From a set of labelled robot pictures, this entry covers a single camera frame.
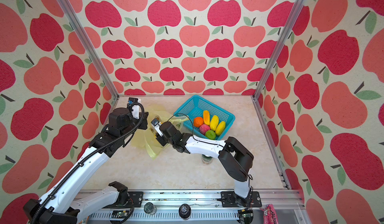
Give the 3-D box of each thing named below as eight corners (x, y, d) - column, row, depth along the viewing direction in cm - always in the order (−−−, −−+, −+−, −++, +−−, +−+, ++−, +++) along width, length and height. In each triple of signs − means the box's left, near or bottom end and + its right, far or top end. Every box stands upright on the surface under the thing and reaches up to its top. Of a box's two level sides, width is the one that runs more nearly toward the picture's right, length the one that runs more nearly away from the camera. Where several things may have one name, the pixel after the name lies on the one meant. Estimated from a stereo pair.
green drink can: (200, 163, 88) (201, 157, 80) (200, 161, 89) (201, 154, 81) (210, 166, 87) (212, 159, 79) (210, 163, 88) (212, 156, 80)
